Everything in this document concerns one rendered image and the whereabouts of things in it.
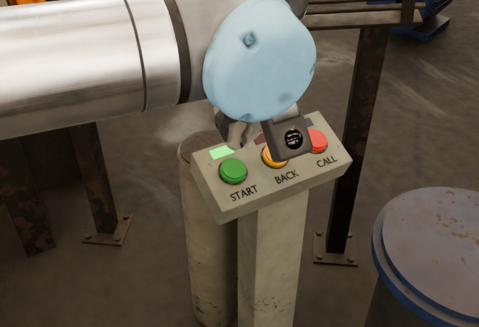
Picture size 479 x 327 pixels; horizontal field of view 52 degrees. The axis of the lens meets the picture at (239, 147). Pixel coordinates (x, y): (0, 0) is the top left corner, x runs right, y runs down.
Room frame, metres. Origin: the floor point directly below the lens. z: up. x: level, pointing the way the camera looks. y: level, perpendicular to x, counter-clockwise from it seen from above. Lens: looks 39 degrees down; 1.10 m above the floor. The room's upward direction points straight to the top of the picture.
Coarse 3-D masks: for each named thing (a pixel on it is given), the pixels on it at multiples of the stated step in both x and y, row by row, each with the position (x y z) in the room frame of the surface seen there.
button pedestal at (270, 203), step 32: (320, 128) 0.66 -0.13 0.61; (192, 160) 0.58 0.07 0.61; (256, 160) 0.58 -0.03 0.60; (288, 160) 0.59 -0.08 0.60; (320, 160) 0.60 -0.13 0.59; (352, 160) 0.61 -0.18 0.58; (224, 192) 0.52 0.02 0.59; (256, 192) 0.53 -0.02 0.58; (288, 192) 0.56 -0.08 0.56; (256, 224) 0.54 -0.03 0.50; (288, 224) 0.57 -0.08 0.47; (256, 256) 0.54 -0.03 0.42; (288, 256) 0.57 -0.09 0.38; (256, 288) 0.54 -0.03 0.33; (288, 288) 0.58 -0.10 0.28; (256, 320) 0.54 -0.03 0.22; (288, 320) 0.58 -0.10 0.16
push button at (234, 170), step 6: (222, 162) 0.57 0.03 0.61; (228, 162) 0.56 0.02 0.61; (234, 162) 0.57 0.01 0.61; (240, 162) 0.57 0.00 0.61; (222, 168) 0.55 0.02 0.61; (228, 168) 0.56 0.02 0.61; (234, 168) 0.56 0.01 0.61; (240, 168) 0.56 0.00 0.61; (246, 168) 0.56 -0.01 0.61; (222, 174) 0.55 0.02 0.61; (228, 174) 0.55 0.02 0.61; (234, 174) 0.55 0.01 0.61; (240, 174) 0.55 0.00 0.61; (228, 180) 0.54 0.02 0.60; (234, 180) 0.54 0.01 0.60; (240, 180) 0.54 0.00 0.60
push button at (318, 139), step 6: (312, 132) 0.64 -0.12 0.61; (318, 132) 0.64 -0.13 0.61; (312, 138) 0.63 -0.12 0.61; (318, 138) 0.63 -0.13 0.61; (324, 138) 0.63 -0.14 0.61; (312, 144) 0.62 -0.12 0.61; (318, 144) 0.62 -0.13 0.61; (324, 144) 0.62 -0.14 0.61; (312, 150) 0.61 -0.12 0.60; (318, 150) 0.61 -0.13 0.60
